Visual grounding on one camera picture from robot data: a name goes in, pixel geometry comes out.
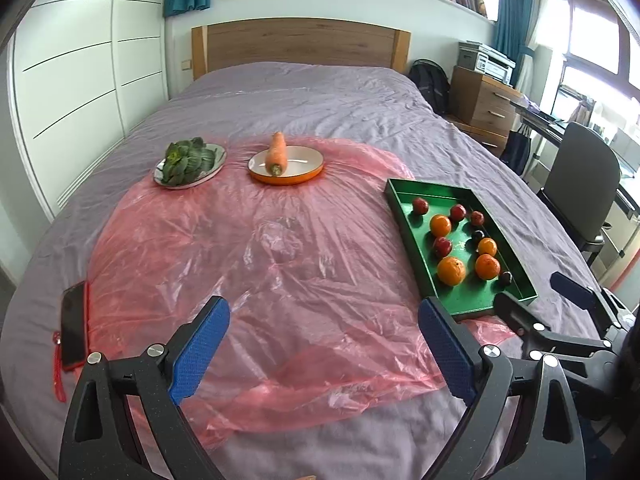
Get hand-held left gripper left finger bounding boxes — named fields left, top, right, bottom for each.
left=59, top=296, right=232, bottom=480

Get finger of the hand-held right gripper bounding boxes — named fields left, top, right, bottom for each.
left=494, top=292, right=608, bottom=361
left=550, top=271, right=631, bottom=331

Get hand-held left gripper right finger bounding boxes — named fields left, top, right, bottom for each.
left=418, top=297, right=586, bottom=480

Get green shallow box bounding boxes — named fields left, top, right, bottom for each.
left=384, top=178, right=540, bottom=322

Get large orange mandarin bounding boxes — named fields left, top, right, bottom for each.
left=437, top=256, right=467, bottom=287

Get grey office chair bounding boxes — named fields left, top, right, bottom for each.
left=535, top=121, right=621, bottom=266

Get smartphone in red case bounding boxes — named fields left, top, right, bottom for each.
left=59, top=281, right=91, bottom=367

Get pink plastic sheet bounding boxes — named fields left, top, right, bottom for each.
left=85, top=135, right=521, bottom=451

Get navy tote bag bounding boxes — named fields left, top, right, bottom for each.
left=500, top=125, right=532, bottom=176

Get cluttered desk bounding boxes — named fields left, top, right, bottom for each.
left=510, top=100, right=640, bottom=211

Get green bok choy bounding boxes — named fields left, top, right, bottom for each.
left=161, top=137, right=217, bottom=185

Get white patterned plate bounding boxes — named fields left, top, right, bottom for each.
left=152, top=143, right=227, bottom=190

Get wooden drawer cabinet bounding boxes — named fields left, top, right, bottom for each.
left=449, top=66, right=523, bottom=156

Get orange carrot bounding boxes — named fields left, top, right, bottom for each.
left=265, top=131, right=288, bottom=177

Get orange rimmed white plate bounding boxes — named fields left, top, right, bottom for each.
left=248, top=145, right=325, bottom=186

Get white grey printer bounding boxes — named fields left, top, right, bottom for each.
left=458, top=41, right=516, bottom=85

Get black backpack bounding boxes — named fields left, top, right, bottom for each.
left=407, top=59, right=451, bottom=116

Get white wardrobe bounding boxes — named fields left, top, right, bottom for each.
left=10, top=0, right=173, bottom=221

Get wooden headboard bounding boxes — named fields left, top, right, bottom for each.
left=191, top=17, right=412, bottom=81

